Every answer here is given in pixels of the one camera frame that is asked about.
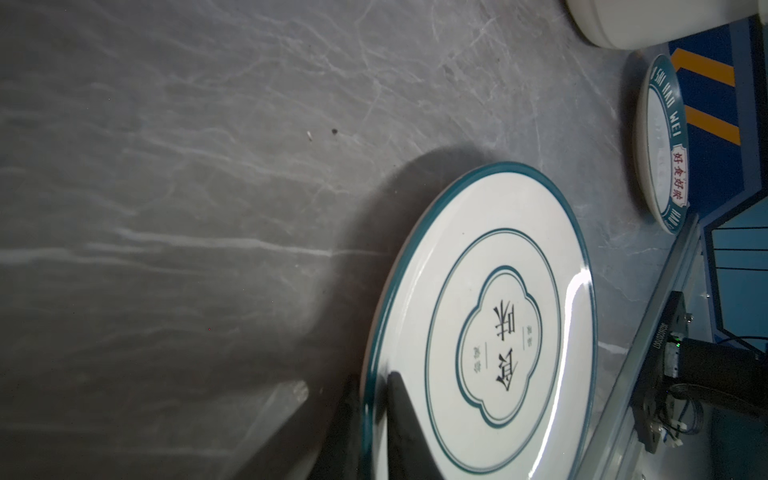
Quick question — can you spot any green lettered plate right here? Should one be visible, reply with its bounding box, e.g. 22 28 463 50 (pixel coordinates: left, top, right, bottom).
633 55 690 235

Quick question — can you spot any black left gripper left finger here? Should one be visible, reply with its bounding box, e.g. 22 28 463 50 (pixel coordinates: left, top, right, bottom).
308 375 362 480

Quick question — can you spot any green clover outline plate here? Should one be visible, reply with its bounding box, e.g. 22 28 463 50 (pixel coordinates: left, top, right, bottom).
358 162 597 479

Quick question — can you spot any aluminium rail frame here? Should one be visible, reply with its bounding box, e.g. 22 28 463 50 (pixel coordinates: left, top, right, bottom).
572 214 714 479

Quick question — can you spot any white plastic bin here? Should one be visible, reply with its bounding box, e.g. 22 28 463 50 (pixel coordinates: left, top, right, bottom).
566 0 767 50

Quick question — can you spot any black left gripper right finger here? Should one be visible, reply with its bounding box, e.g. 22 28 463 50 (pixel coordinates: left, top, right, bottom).
386 372 443 480

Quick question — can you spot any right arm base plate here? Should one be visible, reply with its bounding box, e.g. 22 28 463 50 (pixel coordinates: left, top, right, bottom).
629 291 688 454

